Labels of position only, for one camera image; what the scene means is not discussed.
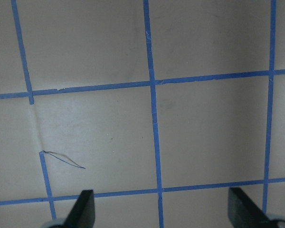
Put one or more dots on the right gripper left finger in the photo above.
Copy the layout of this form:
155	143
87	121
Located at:
82	214

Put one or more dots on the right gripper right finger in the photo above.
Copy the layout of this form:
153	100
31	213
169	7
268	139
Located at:
244	213

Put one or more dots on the brown paper table mat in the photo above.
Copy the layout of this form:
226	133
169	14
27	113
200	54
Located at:
159	106

